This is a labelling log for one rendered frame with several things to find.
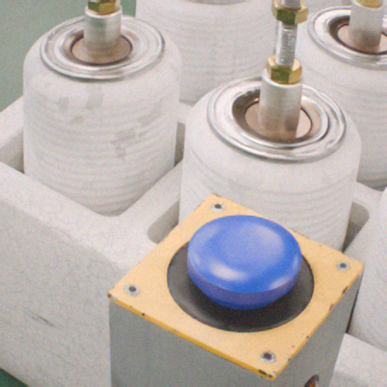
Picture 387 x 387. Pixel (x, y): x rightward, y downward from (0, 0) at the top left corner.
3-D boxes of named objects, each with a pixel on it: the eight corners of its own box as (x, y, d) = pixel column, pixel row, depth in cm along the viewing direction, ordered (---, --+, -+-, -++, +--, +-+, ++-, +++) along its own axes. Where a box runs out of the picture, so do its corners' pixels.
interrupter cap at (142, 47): (146, 15, 66) (147, 6, 66) (180, 77, 61) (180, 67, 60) (31, 32, 64) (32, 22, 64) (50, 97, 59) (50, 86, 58)
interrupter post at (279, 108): (277, 105, 59) (282, 57, 57) (308, 128, 58) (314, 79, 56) (245, 120, 58) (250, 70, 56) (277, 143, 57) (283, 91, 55)
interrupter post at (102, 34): (116, 40, 64) (118, -4, 62) (124, 60, 62) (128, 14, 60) (78, 45, 63) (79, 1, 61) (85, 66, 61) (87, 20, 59)
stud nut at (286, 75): (284, 61, 57) (286, 49, 56) (307, 76, 56) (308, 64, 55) (258, 72, 56) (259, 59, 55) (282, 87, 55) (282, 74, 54)
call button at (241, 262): (314, 279, 40) (321, 239, 39) (258, 343, 38) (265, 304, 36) (223, 237, 42) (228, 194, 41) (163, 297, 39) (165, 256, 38)
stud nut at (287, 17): (290, 5, 54) (291, -8, 54) (314, 19, 53) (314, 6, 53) (263, 14, 53) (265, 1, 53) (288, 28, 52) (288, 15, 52)
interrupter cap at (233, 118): (277, 70, 62) (278, 60, 62) (371, 136, 58) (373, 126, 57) (176, 113, 58) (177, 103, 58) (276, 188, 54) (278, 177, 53)
